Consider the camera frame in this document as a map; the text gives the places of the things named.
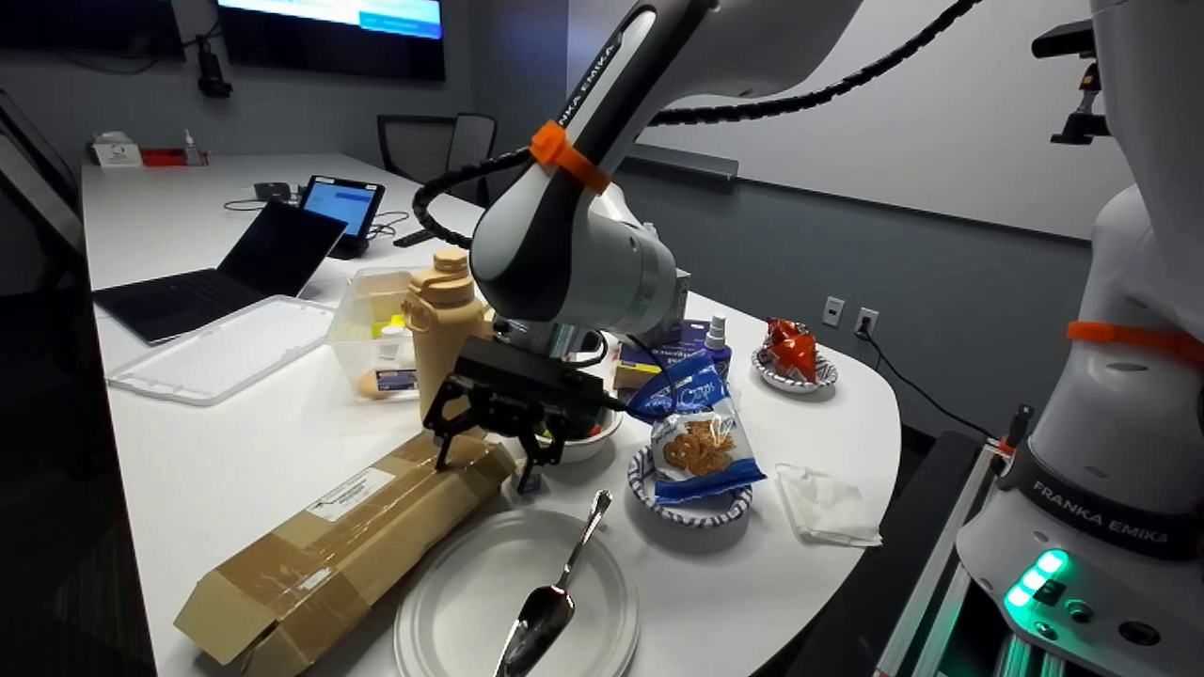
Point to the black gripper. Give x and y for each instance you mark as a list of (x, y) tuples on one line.
[(514, 394)]

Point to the brown cardboard box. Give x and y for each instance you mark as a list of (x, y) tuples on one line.
[(297, 592)]

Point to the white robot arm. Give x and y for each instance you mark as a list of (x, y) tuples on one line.
[(559, 252)]

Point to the open black laptop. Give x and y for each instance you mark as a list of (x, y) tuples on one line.
[(277, 252)]

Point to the red flat box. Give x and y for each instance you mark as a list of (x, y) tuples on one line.
[(185, 152)]

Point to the bowl of coloured blocks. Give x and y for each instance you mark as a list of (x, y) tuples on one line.
[(584, 443)]

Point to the tan plastic bottle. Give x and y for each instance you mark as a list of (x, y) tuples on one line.
[(444, 311)]

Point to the clear plastic container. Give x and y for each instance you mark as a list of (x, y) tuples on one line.
[(368, 336)]

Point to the blue patterned paper plate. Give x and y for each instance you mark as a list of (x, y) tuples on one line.
[(693, 503)]

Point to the white plastic plate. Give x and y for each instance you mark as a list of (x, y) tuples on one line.
[(456, 620)]

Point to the metal scoop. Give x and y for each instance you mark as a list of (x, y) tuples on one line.
[(545, 610)]

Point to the blue snack bag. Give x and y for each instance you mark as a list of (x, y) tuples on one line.
[(688, 407)]

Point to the tablet on stand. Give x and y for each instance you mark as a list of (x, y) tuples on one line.
[(352, 206)]

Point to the grey office chair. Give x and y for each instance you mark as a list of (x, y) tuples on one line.
[(415, 145)]

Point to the orange crumpled wrapper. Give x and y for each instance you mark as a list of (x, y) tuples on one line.
[(792, 349)]

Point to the white folded napkin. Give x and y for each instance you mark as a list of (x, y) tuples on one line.
[(826, 509)]

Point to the white tissue pack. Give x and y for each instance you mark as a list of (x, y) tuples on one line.
[(112, 152)]

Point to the white wall outlet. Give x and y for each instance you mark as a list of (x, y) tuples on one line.
[(867, 323), (834, 311)]

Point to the wall mounted monitor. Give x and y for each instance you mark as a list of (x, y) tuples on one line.
[(385, 41)]

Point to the black webcam on mount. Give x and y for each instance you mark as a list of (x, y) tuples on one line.
[(213, 82)]

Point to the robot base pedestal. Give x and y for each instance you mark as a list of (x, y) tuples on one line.
[(1091, 537)]

